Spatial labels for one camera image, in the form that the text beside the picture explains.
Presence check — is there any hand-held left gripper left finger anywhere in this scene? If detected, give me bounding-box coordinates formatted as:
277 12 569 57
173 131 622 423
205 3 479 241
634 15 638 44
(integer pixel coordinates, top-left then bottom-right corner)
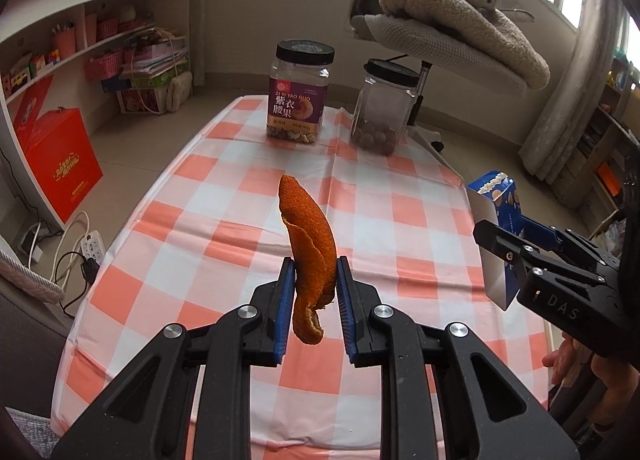
50 257 297 460

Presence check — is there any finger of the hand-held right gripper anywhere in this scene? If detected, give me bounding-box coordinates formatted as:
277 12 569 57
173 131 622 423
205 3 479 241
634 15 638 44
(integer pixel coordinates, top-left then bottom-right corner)
520 216 622 267
472 219 540 272

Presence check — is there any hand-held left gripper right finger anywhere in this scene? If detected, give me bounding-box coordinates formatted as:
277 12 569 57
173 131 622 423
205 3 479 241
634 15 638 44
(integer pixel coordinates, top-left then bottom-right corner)
336 256 567 460

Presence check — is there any blue printed cardboard box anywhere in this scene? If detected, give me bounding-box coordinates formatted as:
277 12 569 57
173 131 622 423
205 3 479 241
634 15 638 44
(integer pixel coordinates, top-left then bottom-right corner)
466 170 526 312

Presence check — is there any orange peel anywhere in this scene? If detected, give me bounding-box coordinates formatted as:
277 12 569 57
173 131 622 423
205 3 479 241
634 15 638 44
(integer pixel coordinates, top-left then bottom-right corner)
278 174 337 346

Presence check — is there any person's right forearm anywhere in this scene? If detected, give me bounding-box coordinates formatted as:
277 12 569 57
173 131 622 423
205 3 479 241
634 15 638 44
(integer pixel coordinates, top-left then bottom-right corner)
590 354 640 433

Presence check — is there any person's right hand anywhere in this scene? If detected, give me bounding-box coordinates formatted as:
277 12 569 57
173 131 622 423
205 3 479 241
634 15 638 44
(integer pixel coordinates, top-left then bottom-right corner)
542 332 599 389

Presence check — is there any wooden bookshelf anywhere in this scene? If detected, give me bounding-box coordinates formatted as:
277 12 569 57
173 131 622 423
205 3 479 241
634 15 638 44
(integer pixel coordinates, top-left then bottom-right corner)
550 55 640 261

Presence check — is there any orange checked tablecloth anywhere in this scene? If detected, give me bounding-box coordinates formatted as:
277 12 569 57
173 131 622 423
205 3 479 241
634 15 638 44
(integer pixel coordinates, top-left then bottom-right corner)
50 95 552 460

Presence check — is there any beige window curtain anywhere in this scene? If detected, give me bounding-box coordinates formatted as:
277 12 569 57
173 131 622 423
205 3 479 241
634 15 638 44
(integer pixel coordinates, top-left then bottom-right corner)
517 0 632 192

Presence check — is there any clear jar with brown nuts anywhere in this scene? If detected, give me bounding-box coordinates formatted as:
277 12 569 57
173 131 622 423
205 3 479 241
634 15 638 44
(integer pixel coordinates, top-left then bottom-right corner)
350 59 420 157

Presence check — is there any white power strip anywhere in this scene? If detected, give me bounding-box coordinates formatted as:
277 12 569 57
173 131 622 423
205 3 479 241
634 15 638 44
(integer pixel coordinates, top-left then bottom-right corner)
80 232 105 264

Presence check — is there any nut jar with purple label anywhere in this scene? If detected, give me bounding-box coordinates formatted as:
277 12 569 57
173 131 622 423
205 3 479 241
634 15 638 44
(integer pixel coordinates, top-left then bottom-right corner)
266 40 335 145

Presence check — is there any white office chair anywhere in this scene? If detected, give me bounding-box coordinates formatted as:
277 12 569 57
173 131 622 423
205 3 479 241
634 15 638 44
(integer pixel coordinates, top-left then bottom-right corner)
340 0 537 152

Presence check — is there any beige fleece blanket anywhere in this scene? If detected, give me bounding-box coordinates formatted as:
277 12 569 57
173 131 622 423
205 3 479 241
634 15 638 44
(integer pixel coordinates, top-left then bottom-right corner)
379 0 551 91

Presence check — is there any white fuzzy bag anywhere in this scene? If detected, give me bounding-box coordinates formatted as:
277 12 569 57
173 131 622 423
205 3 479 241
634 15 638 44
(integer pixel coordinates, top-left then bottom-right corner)
165 71 194 114

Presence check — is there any white charger block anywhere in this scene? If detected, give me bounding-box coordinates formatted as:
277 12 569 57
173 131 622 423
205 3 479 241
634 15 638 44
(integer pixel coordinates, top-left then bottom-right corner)
19 229 44 262

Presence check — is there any grey quilted cushion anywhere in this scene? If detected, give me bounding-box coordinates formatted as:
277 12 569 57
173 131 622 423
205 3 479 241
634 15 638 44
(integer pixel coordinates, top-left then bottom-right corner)
0 235 67 307

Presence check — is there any red gift box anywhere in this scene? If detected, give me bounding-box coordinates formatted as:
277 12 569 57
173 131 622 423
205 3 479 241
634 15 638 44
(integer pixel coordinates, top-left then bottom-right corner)
12 76 104 224

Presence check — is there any stack of papers and books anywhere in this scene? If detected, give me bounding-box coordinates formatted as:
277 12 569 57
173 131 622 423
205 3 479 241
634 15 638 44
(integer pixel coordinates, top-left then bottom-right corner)
120 27 191 89

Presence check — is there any pink mesh basket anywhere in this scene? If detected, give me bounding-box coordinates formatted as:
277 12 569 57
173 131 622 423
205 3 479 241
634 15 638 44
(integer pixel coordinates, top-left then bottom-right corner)
83 50 124 81

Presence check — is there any beige corner curtain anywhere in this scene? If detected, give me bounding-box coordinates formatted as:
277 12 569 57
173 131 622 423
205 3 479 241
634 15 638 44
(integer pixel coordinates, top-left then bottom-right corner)
135 0 212 87

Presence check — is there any pink pen holder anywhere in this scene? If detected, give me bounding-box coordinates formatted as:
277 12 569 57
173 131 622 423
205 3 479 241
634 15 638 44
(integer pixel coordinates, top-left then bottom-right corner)
52 30 77 61

